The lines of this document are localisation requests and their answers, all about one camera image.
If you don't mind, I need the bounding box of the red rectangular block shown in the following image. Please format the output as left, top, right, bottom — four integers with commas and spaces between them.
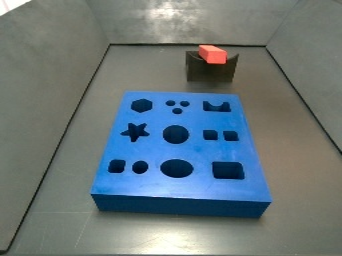
200, 45, 228, 64

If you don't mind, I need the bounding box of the blue foam shape board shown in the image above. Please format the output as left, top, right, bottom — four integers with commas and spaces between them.
91, 92, 272, 218

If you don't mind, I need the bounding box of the black curved fixture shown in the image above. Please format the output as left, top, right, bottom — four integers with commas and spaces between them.
186, 51, 240, 83

